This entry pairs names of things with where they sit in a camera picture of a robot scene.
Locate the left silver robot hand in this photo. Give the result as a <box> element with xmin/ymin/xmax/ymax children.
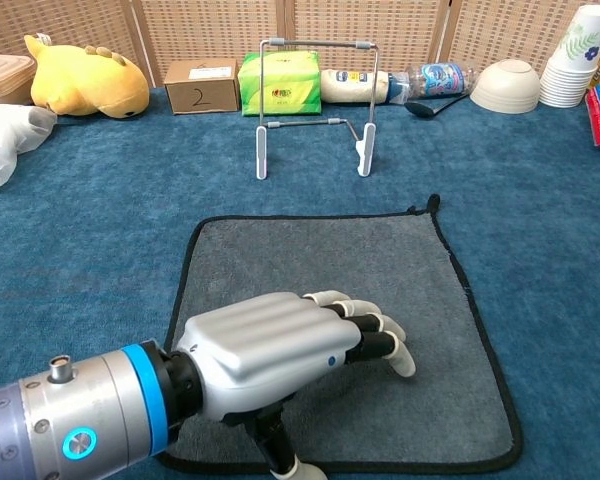
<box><xmin>172</xmin><ymin>289</ymin><xmax>417</xmax><ymax>480</ymax></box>

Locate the grey and blue cloth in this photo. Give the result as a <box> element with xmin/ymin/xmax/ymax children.
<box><xmin>157</xmin><ymin>193</ymin><xmax>525</xmax><ymax>474</ymax></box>

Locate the teal carpet table cover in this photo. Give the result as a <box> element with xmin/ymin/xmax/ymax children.
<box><xmin>0</xmin><ymin>84</ymin><xmax>600</xmax><ymax>480</ymax></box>

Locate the green tissue pack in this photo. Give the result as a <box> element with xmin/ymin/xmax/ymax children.
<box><xmin>237</xmin><ymin>49</ymin><xmax>324</xmax><ymax>118</ymax></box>

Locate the brown cardboard box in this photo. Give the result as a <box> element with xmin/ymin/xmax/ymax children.
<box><xmin>163</xmin><ymin>58</ymin><xmax>242</xmax><ymax>116</ymax></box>

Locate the mayonnaise squeeze bottle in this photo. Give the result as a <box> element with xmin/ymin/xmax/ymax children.
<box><xmin>319</xmin><ymin>68</ymin><xmax>411</xmax><ymax>105</ymax></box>

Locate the dark metal ladle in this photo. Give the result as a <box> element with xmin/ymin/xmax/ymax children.
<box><xmin>404</xmin><ymin>93</ymin><xmax>471</xmax><ymax>121</ymax></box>

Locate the small plastic packet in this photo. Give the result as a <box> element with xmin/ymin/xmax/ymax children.
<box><xmin>404</xmin><ymin>60</ymin><xmax>481</xmax><ymax>101</ymax></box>

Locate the yellow plush toy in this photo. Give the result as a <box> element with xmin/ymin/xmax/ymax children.
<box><xmin>23</xmin><ymin>33</ymin><xmax>151</xmax><ymax>120</ymax></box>

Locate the woven folding screen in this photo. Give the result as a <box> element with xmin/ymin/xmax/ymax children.
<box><xmin>0</xmin><ymin>0</ymin><xmax>600</xmax><ymax>91</ymax></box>

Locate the white plastic bag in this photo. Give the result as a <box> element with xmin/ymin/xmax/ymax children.
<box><xmin>0</xmin><ymin>103</ymin><xmax>59</xmax><ymax>190</ymax></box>

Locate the beige bowl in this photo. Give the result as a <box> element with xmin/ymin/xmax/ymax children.
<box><xmin>468</xmin><ymin>58</ymin><xmax>541</xmax><ymax>115</ymax></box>

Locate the beige lidded lunch box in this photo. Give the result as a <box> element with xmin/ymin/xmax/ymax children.
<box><xmin>0</xmin><ymin>53</ymin><xmax>37</xmax><ymax>106</ymax></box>

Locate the stack of paper cups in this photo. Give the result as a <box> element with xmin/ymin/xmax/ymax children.
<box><xmin>538</xmin><ymin>4</ymin><xmax>600</xmax><ymax>109</ymax></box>

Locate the metal wire rack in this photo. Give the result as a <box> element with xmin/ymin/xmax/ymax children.
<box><xmin>254</xmin><ymin>37</ymin><xmax>381</xmax><ymax>180</ymax></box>

